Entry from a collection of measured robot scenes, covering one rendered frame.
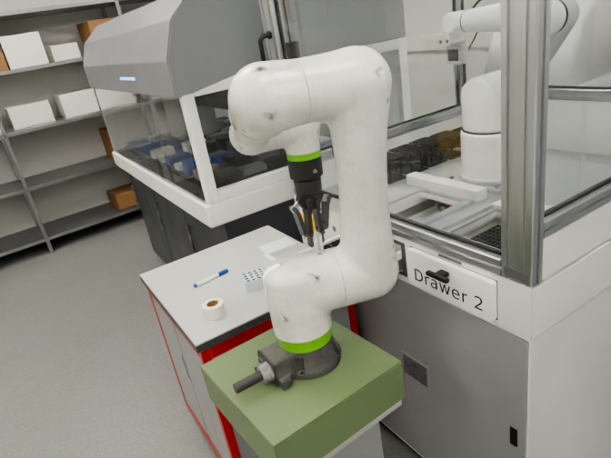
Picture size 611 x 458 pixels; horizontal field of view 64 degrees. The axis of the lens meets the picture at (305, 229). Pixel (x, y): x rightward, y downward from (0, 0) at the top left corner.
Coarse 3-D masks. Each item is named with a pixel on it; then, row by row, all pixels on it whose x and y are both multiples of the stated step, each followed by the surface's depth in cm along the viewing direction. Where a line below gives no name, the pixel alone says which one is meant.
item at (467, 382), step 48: (384, 336) 169; (432, 336) 146; (480, 336) 128; (576, 336) 126; (432, 384) 154; (480, 384) 134; (528, 384) 120; (576, 384) 134; (432, 432) 164; (480, 432) 142; (528, 432) 126; (576, 432) 142
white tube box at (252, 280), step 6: (252, 270) 171; (258, 270) 170; (264, 270) 170; (240, 276) 169; (246, 276) 169; (252, 276) 168; (258, 276) 166; (246, 282) 164; (252, 282) 164; (258, 282) 165; (246, 288) 164; (252, 288) 165; (258, 288) 165
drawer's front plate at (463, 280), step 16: (416, 256) 136; (432, 256) 132; (416, 272) 138; (448, 272) 127; (464, 272) 122; (432, 288) 135; (464, 288) 124; (480, 288) 119; (464, 304) 126; (480, 304) 121
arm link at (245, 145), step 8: (232, 128) 119; (232, 136) 121; (240, 136) 108; (232, 144) 126; (240, 144) 118; (248, 144) 114; (256, 144) 113; (264, 144) 119; (272, 144) 124; (240, 152) 125; (248, 152) 123; (256, 152) 124; (264, 152) 127
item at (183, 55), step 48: (192, 0) 183; (240, 0) 193; (96, 48) 294; (144, 48) 209; (192, 48) 188; (240, 48) 198; (192, 96) 193; (192, 144) 200; (144, 192) 342; (240, 192) 215; (288, 192) 228; (192, 240) 268
